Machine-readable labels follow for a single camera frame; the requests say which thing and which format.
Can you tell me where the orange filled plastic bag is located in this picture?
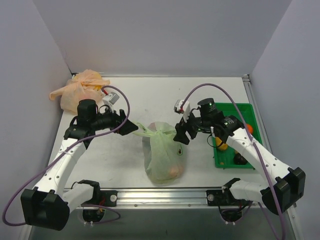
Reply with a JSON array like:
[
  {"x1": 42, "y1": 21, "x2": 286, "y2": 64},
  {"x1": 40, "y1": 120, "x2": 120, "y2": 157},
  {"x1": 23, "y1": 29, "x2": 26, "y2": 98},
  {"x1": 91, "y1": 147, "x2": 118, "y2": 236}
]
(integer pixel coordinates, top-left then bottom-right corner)
[{"x1": 49, "y1": 69, "x2": 110, "y2": 115}]

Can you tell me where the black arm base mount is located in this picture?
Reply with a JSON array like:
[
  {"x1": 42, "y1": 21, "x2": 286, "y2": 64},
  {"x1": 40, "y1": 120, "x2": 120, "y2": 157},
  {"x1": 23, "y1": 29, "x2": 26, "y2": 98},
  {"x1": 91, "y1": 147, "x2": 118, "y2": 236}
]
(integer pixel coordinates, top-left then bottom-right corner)
[{"x1": 206, "y1": 178, "x2": 250, "y2": 207}]

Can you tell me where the aluminium front rail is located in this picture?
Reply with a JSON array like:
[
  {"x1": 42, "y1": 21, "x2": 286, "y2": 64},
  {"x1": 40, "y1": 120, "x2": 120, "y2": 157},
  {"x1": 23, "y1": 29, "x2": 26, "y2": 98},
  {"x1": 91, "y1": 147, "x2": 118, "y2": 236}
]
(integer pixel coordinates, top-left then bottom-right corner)
[{"x1": 62, "y1": 187, "x2": 297, "y2": 210}]

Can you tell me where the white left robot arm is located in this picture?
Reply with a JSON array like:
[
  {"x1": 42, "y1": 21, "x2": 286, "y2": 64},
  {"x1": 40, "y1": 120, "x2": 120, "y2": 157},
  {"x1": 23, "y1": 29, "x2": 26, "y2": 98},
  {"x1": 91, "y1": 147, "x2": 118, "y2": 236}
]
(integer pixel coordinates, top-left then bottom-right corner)
[{"x1": 20, "y1": 99, "x2": 138, "y2": 231}]

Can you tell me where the green plastic tray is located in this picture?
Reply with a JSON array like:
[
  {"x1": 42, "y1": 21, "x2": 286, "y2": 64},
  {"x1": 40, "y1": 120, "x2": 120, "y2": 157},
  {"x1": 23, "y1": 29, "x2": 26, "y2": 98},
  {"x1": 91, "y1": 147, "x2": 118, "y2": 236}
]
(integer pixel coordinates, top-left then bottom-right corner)
[{"x1": 212, "y1": 103, "x2": 262, "y2": 170}]

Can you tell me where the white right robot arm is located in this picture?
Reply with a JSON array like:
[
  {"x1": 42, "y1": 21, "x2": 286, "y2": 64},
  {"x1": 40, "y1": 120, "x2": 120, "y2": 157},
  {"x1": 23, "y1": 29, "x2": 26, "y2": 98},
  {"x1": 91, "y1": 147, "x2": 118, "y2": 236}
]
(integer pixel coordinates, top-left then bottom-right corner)
[{"x1": 173, "y1": 98, "x2": 306, "y2": 215}]

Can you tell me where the aluminium rail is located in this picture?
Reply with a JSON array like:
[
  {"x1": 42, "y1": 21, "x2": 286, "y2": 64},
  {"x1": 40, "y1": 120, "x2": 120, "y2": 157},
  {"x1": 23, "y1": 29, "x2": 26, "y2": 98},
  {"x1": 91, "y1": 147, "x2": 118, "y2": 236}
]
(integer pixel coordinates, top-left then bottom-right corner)
[
  {"x1": 62, "y1": 187, "x2": 297, "y2": 210},
  {"x1": 242, "y1": 74, "x2": 272, "y2": 153}
]

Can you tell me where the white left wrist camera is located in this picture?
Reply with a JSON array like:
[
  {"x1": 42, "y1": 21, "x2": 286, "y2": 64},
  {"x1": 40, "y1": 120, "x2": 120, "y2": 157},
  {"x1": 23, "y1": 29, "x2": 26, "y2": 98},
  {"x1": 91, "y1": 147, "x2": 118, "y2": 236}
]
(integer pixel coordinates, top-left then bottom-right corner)
[{"x1": 102, "y1": 92, "x2": 120, "y2": 112}]

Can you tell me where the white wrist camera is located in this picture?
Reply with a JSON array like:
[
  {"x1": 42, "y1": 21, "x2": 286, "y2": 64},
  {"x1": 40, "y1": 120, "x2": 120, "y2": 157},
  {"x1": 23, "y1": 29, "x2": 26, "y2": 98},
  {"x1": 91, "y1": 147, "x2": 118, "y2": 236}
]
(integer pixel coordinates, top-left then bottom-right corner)
[
  {"x1": 173, "y1": 99, "x2": 191, "y2": 123},
  {"x1": 102, "y1": 92, "x2": 120, "y2": 112}
]

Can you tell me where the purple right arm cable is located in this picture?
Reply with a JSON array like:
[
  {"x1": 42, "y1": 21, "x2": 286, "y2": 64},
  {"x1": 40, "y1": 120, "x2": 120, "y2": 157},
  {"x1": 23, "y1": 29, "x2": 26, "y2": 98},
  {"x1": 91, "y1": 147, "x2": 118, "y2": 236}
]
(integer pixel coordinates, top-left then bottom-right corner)
[{"x1": 179, "y1": 83, "x2": 287, "y2": 240}]

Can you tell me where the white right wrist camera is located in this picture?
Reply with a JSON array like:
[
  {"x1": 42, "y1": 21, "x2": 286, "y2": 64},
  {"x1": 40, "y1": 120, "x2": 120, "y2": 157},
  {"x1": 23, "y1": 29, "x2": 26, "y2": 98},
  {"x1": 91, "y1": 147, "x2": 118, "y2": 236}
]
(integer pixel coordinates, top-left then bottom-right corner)
[{"x1": 173, "y1": 99, "x2": 191, "y2": 123}]

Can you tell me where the orange tangerine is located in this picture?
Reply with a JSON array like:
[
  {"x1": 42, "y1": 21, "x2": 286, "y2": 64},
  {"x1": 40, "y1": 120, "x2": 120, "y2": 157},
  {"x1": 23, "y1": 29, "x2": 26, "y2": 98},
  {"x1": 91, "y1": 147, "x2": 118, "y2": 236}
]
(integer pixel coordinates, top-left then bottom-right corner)
[{"x1": 246, "y1": 123, "x2": 254, "y2": 135}]

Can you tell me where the yellow orange lemon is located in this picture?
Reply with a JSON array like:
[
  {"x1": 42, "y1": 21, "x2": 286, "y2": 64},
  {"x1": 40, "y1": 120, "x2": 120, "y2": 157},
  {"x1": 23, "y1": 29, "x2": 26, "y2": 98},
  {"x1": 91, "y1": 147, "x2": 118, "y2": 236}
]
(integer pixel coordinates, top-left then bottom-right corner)
[{"x1": 215, "y1": 137, "x2": 228, "y2": 152}]

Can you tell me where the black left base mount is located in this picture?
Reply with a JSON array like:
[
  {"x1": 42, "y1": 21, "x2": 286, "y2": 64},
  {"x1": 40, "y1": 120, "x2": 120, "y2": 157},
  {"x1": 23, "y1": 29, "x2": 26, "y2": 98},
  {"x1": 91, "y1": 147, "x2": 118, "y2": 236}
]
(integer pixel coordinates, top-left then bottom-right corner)
[{"x1": 82, "y1": 190, "x2": 118, "y2": 207}]

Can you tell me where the pale green plastic bag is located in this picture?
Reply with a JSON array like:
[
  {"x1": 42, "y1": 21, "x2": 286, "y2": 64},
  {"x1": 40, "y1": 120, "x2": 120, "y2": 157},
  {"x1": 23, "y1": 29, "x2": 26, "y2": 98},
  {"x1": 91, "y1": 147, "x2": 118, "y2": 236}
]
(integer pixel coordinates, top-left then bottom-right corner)
[{"x1": 133, "y1": 121, "x2": 186, "y2": 185}]

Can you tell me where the dark purple passion fruit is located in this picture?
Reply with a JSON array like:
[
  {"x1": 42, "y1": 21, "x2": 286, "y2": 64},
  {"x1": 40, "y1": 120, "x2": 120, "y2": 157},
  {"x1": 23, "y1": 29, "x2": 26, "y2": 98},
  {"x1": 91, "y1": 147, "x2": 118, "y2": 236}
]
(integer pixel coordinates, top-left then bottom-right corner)
[{"x1": 233, "y1": 153, "x2": 248, "y2": 165}]

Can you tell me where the aluminium right side rail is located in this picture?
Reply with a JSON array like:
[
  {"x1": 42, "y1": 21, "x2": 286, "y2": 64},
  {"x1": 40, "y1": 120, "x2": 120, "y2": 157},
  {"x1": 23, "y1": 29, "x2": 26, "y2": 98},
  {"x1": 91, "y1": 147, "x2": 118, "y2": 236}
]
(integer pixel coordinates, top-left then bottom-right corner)
[{"x1": 242, "y1": 74, "x2": 272, "y2": 153}]

